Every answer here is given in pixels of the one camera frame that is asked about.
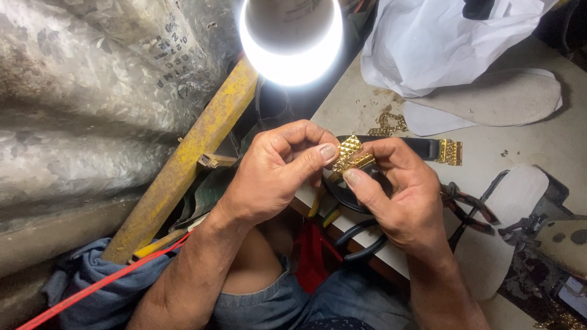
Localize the person's right hand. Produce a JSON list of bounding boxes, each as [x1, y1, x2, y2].
[[342, 136, 452, 262]]

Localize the person's left hand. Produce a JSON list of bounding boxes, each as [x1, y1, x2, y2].
[[219, 119, 341, 228]]

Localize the black leather strap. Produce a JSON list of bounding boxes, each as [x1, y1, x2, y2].
[[321, 135, 442, 215]]

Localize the gold textured buckle clasp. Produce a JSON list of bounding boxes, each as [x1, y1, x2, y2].
[[332, 134, 376, 175]]

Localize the yellow rusty metal bar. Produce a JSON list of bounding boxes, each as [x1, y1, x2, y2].
[[100, 57, 260, 266]]

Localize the person's knee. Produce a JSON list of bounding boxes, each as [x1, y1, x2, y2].
[[221, 215, 303, 295]]

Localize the red plastic bag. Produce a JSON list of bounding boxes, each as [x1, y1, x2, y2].
[[293, 222, 344, 294]]

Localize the white shoe sole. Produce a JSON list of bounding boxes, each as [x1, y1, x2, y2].
[[453, 164, 550, 302]]

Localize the beige shoe insole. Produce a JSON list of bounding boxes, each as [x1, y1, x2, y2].
[[408, 68, 564, 127]]

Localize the person's blue denim shorts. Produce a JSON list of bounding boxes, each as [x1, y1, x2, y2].
[[211, 257, 413, 330]]

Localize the glowing white light bulb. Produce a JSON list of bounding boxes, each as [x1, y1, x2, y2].
[[238, 0, 344, 87]]

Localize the dark metal machine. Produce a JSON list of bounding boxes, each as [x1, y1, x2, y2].
[[497, 166, 587, 330]]

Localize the white plastic bag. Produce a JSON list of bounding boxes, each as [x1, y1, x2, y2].
[[360, 0, 560, 99]]

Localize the corrugated metal sheet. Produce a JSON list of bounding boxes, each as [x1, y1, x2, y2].
[[0, 0, 244, 280]]

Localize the blue cloth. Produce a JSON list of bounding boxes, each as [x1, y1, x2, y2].
[[42, 237, 177, 330]]

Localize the black handled pliers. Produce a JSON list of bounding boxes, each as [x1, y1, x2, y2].
[[334, 218, 389, 263]]

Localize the red handled pliers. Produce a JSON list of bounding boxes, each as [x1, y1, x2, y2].
[[440, 181, 500, 237]]

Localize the gold metal strap end clasp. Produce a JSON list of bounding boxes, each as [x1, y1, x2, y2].
[[436, 139, 463, 167]]

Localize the yellow handled tool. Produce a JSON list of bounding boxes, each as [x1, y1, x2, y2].
[[307, 183, 342, 229]]

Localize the gold chain pieces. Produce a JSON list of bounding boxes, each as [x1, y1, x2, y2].
[[367, 111, 409, 137]]

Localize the red cord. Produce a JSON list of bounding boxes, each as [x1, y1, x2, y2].
[[16, 229, 195, 330]]

